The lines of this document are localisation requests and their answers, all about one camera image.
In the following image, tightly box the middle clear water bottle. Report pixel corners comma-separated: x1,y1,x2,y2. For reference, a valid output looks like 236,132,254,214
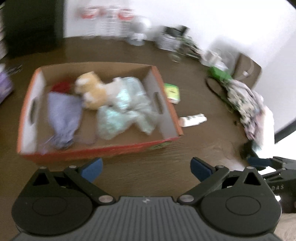
98,6,118,39

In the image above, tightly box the black hair band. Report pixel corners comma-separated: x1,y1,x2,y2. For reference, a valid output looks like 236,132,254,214
205,77,228,103

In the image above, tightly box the translucent plastic bag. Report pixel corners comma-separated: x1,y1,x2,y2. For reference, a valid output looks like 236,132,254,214
97,77,159,140

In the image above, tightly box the clear glass cup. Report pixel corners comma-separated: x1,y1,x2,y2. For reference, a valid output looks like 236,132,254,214
170,37,191,63

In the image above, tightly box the left clear water bottle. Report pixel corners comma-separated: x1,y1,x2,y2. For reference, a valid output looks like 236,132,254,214
78,6,98,39

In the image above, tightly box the red item in box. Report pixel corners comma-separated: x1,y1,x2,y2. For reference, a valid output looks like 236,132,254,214
50,80,74,94

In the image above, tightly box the orange cardboard box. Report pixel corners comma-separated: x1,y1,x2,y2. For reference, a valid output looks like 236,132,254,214
16,62,183,163

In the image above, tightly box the green tissue packet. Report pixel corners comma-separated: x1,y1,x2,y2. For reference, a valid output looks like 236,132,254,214
164,83,180,104

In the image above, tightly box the small white tube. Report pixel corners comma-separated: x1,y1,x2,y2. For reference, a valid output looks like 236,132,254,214
179,114,207,128

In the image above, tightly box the white robot-shaped speaker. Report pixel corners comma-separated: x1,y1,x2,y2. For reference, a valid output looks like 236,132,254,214
126,16,152,46

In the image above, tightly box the clear water bottle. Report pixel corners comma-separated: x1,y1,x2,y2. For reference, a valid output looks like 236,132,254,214
98,6,118,39
118,9,134,39
78,6,98,39

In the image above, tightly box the brown cardboard piece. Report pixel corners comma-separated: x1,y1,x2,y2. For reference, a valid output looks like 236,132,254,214
232,53,262,89

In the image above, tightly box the purple drawstring cloth pouch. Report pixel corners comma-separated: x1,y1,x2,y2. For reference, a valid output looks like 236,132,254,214
40,91,83,154

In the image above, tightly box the white power strip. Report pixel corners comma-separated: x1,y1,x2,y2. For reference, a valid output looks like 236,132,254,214
200,50,228,71

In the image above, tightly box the white metal tin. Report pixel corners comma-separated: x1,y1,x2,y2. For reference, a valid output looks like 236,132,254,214
154,27,183,52

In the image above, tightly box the floral cloth pile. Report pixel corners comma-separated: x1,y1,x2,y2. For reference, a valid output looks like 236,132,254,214
226,79,274,149

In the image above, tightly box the beige plush toy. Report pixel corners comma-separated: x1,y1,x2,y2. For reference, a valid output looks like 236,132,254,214
74,71,123,110

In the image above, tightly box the green rectangular case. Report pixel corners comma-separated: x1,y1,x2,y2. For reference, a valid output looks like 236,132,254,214
208,66,232,81

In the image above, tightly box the right clear water bottle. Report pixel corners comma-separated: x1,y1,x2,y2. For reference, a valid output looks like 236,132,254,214
118,9,134,39

